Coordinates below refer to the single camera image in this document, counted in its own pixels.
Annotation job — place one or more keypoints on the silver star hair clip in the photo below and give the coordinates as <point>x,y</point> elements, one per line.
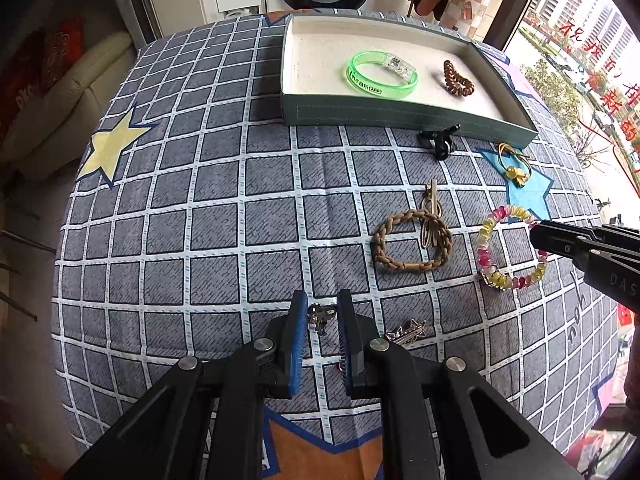
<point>405,332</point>

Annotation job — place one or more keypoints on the gold metal hair clip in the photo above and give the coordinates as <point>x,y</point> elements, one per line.
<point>431,197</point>

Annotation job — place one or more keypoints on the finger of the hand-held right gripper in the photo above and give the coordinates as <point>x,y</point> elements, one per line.
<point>620,232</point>
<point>550,240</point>

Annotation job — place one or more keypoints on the grey-green tray with white lining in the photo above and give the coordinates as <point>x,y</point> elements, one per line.
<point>320,60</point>

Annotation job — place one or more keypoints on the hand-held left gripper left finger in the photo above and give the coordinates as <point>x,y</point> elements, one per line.
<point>298,340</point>

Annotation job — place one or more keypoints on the black slipper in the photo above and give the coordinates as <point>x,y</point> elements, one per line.
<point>448,5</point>

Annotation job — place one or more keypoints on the red window decal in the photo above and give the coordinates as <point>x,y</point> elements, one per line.
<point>575,42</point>

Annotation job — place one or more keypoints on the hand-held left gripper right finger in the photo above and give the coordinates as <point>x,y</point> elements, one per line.
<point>345,340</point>

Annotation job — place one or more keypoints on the thin dark metal rods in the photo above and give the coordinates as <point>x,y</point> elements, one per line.
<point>25,242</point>

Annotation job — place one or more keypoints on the black hair clip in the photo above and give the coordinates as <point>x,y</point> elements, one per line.
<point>441,146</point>

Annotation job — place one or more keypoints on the dark window frame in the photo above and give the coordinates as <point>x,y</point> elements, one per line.
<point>520,0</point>

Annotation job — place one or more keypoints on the cream sofa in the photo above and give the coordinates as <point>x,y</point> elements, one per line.
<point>75,90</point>

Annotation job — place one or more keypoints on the red blanket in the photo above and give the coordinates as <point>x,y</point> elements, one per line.
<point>55,55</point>

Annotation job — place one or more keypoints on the silver pendant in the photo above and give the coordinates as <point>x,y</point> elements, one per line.
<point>317,317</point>

